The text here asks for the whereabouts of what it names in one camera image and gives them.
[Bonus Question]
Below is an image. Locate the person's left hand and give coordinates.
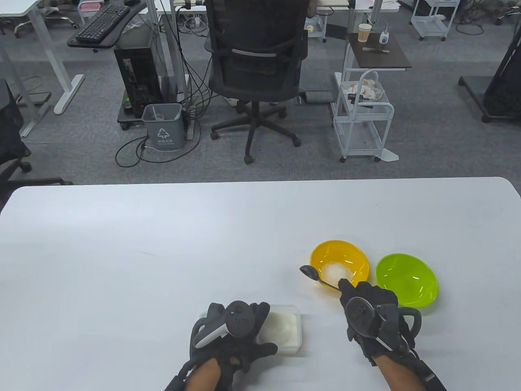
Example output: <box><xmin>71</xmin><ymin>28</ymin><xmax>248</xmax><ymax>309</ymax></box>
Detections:
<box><xmin>189</xmin><ymin>301</ymin><xmax>278</xmax><ymax>389</ymax></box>

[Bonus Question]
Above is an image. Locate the person's right hand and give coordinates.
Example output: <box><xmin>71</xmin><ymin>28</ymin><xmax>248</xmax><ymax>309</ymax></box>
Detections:
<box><xmin>339</xmin><ymin>279</ymin><xmax>422</xmax><ymax>367</ymax></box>

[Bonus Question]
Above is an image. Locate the green plastic bowl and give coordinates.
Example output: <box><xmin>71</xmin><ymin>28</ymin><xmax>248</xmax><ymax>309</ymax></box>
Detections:
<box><xmin>375</xmin><ymin>253</ymin><xmax>439</xmax><ymax>315</ymax></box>

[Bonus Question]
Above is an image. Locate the clear plastic sugar container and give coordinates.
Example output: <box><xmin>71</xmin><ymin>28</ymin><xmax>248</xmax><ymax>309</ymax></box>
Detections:
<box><xmin>256</xmin><ymin>304</ymin><xmax>302</xmax><ymax>355</ymax></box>

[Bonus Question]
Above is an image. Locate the orange plastic bowl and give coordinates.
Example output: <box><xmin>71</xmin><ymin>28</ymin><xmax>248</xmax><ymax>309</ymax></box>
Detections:
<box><xmin>310</xmin><ymin>240</ymin><xmax>370</xmax><ymax>292</ymax></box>

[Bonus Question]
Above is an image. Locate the black long-handled spoon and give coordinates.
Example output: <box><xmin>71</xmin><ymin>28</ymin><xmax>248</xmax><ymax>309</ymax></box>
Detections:
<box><xmin>300</xmin><ymin>265</ymin><xmax>341</xmax><ymax>291</ymax></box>

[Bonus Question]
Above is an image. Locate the person's left forearm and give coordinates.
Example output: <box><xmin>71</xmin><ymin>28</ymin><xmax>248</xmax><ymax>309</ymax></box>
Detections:
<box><xmin>165</xmin><ymin>356</ymin><xmax>222</xmax><ymax>391</ymax></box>

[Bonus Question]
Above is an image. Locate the person's right forearm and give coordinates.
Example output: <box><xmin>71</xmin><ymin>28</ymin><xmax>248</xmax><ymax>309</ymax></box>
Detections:
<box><xmin>372</xmin><ymin>350</ymin><xmax>448</xmax><ymax>391</ymax></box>

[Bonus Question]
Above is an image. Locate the black hand tracker controller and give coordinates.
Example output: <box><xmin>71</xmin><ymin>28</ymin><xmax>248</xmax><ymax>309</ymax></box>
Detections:
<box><xmin>345</xmin><ymin>297</ymin><xmax>422</xmax><ymax>355</ymax></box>
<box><xmin>190</xmin><ymin>301</ymin><xmax>254</xmax><ymax>351</ymax></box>

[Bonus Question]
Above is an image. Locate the crumpled white cloth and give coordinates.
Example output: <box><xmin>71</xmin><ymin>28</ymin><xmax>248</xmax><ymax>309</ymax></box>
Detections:
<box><xmin>340</xmin><ymin>79</ymin><xmax>385</xmax><ymax>100</ymax></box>

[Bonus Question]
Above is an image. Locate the dark brown side table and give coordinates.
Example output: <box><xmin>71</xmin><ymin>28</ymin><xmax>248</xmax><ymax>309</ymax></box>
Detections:
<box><xmin>345</xmin><ymin>33</ymin><xmax>412</xmax><ymax>70</ymax></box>

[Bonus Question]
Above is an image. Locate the grey trash bin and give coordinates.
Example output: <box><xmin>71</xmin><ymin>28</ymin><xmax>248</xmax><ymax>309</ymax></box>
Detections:
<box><xmin>141</xmin><ymin>103</ymin><xmax>186</xmax><ymax>152</ymax></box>

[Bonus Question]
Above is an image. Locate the black floor stand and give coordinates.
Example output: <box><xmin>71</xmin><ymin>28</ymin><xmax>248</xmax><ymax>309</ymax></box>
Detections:
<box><xmin>458</xmin><ymin>24</ymin><xmax>521</xmax><ymax>123</ymax></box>

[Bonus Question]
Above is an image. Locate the white utility cart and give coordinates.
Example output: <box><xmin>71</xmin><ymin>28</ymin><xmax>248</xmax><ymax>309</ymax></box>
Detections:
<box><xmin>410</xmin><ymin>0</ymin><xmax>452</xmax><ymax>41</ymax></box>

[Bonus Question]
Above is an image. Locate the small white cart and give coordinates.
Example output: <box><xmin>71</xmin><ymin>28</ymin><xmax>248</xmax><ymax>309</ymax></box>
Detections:
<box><xmin>305</xmin><ymin>12</ymin><xmax>328</xmax><ymax>43</ymax></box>

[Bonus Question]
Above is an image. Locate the black mesh office chair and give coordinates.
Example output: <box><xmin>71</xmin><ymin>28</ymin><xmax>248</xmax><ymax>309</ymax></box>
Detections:
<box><xmin>204</xmin><ymin>0</ymin><xmax>310</xmax><ymax>165</ymax></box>

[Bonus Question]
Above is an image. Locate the black computer tower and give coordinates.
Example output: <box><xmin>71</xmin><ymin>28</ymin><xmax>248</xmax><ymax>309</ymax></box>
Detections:
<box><xmin>114</xmin><ymin>44</ymin><xmax>163</xmax><ymax>119</ymax></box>

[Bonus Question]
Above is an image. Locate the black keyboard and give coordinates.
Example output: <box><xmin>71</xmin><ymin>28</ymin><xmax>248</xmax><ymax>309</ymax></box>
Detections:
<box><xmin>75</xmin><ymin>4</ymin><xmax>131</xmax><ymax>43</ymax></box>

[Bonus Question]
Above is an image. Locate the black keyboard tray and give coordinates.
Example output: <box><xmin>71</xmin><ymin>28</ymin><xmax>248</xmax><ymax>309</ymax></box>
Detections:
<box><xmin>67</xmin><ymin>2</ymin><xmax>149</xmax><ymax>53</ymax></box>

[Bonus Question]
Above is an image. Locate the white standing desk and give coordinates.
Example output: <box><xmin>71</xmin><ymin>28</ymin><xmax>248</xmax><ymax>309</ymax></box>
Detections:
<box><xmin>0</xmin><ymin>0</ymin><xmax>85</xmax><ymax>137</ymax></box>

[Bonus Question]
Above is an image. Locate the white wire rolling cart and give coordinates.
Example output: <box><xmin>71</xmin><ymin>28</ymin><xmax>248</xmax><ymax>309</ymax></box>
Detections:
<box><xmin>332</xmin><ymin>68</ymin><xmax>395</xmax><ymax>163</ymax></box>

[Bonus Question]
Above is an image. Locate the black flat base plate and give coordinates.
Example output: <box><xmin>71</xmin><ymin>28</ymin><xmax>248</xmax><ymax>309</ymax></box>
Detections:
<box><xmin>303</xmin><ymin>90</ymin><xmax>336</xmax><ymax>104</ymax></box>

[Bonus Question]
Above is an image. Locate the white desk leg frame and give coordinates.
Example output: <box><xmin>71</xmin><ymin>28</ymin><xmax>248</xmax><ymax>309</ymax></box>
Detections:
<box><xmin>144</xmin><ymin>0</ymin><xmax>194</xmax><ymax>141</ymax></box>

